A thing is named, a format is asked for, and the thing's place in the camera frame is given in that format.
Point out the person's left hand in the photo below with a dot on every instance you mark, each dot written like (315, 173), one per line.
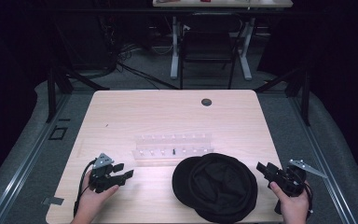
(91, 199)

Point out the white desk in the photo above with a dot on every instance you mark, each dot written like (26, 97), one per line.
(223, 3)

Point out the person's right hand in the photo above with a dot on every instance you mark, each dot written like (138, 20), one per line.
(292, 207)

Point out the grey tape piece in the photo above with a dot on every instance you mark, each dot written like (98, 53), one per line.
(53, 201)

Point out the black hat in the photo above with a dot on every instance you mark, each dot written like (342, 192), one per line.
(217, 188)

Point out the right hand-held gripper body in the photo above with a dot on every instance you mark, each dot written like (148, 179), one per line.
(290, 180)

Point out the round grey table grommet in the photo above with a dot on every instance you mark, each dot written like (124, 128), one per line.
(206, 102)

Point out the black chair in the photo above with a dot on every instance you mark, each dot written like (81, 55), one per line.
(209, 46)

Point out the short black tape strip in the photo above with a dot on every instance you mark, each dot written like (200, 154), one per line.
(64, 119)

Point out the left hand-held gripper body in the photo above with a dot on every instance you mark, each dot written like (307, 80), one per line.
(102, 179)

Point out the aluminium floor rail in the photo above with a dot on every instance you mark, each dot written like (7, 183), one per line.
(320, 161)
(21, 165)

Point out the black tape square outline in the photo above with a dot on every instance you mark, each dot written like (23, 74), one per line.
(51, 133)

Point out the clear acrylic rack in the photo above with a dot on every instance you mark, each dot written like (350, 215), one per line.
(172, 146)

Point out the black metal stand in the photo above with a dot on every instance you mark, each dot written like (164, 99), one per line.
(59, 84)
(298, 90)

